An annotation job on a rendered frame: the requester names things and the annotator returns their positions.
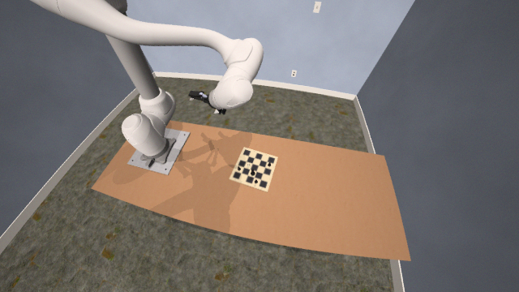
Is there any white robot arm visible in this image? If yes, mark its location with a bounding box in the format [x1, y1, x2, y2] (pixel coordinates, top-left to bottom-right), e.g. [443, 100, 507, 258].
[30, 0, 264, 168]

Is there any cream and black chessboard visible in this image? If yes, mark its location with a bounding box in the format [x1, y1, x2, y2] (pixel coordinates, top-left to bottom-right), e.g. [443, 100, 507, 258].
[229, 147, 278, 191]

